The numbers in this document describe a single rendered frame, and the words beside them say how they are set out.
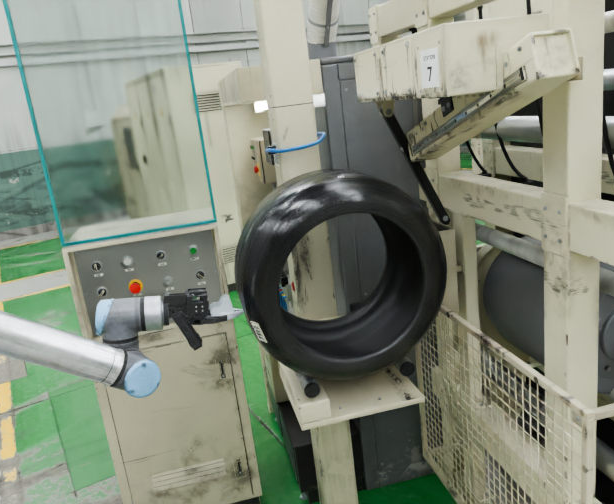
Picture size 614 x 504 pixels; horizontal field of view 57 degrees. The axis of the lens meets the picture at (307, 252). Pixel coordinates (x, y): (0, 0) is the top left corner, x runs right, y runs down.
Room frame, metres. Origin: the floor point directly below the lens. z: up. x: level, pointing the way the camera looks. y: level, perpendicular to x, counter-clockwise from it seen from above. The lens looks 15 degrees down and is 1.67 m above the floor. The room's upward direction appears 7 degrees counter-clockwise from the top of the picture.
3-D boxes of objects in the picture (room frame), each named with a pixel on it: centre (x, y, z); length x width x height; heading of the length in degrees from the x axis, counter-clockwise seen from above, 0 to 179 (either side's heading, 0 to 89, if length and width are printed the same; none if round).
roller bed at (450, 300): (1.87, -0.40, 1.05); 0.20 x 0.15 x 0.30; 11
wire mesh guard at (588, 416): (1.42, -0.44, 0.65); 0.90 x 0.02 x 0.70; 11
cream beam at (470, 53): (1.52, -0.39, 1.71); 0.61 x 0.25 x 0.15; 11
